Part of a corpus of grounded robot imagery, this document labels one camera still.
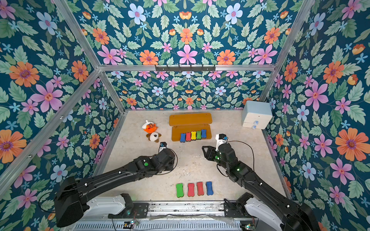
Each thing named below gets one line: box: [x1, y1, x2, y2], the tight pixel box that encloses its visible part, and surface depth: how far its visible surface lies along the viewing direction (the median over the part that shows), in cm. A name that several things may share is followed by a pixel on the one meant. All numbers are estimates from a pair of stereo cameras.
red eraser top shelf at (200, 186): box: [196, 181, 205, 196], surface depth 82 cm
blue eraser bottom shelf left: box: [180, 133, 186, 143], surface depth 102 cm
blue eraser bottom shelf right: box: [201, 128, 207, 139], surface depth 104 cm
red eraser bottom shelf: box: [185, 131, 192, 142], surface depth 103 cm
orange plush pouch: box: [141, 119, 159, 134], surface depth 104 cm
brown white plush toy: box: [145, 131, 162, 143], surface depth 103 cm
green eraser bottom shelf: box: [196, 130, 202, 141], surface depth 103 cm
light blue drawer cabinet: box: [241, 100, 274, 130], surface depth 105 cm
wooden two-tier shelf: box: [169, 113, 213, 143], surface depth 103 cm
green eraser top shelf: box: [176, 182, 185, 198], surface depth 82 cm
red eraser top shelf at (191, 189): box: [187, 182, 195, 197], surface depth 82 cm
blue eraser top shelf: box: [205, 181, 214, 196], surface depth 82 cm
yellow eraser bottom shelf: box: [190, 130, 197, 141], surface depth 103 cm
